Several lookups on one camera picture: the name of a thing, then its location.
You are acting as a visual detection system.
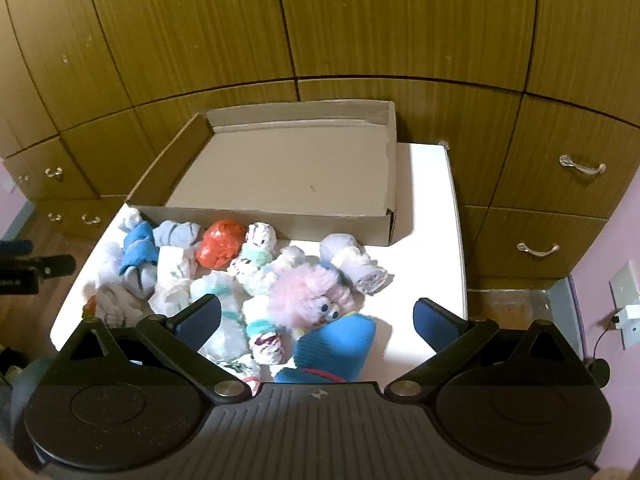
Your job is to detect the pale grey knotted sock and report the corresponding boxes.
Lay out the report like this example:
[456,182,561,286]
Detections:
[94,241,146,328]

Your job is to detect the blue sock with pink band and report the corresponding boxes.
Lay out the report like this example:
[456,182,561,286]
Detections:
[274,312,377,385]

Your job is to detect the clear plastic bundle teal yarn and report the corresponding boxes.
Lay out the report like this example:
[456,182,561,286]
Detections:
[189,270,251,367]

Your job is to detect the white wall socket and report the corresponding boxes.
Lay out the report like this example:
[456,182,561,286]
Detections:
[609,261,640,306]

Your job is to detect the orange plastic bag bundle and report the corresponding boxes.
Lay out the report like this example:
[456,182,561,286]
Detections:
[196,220,247,270]

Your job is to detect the cardboard box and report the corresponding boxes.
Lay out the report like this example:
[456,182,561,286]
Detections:
[125,100,398,247]

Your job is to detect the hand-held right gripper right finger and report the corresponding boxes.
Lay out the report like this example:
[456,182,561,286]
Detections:
[382,297,586,404]

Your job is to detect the white sock with blue marks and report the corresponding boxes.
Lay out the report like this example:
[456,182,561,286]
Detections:
[121,208,146,235]

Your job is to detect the pale pink fluffy plush toy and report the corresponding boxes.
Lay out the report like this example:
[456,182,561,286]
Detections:
[267,262,353,333]

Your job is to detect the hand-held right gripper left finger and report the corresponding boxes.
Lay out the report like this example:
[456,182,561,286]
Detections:
[59,294,253,405]

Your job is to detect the lilac cloth roll cream band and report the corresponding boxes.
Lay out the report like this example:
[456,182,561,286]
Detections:
[320,232,390,297]

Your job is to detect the wooden wardrobe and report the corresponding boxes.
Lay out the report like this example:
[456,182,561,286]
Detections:
[0,0,640,291]

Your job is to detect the black cable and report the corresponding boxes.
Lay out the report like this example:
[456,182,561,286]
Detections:
[590,316,621,388]

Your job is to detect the white charger plug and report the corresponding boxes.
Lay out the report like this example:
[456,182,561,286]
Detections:
[612,304,640,350]

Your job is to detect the blue and grey sock bundle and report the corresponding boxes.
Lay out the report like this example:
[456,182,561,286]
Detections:
[119,222,161,301]

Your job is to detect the patterned white sock teal band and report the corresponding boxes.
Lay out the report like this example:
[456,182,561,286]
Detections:
[244,296,290,367]

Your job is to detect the light blue fluffy item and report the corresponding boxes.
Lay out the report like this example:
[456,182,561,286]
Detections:
[152,220,202,250]

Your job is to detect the white sock faint green print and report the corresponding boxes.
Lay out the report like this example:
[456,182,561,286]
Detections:
[150,245,197,313]

